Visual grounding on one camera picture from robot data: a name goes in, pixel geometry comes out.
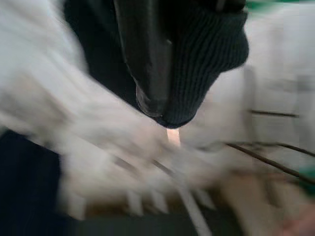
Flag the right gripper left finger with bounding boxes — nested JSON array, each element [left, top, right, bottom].
[[114, 0, 174, 118]]

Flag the black garment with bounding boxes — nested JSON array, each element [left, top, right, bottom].
[[63, 0, 138, 104]]

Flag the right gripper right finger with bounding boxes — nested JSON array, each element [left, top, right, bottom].
[[159, 9, 250, 129]]

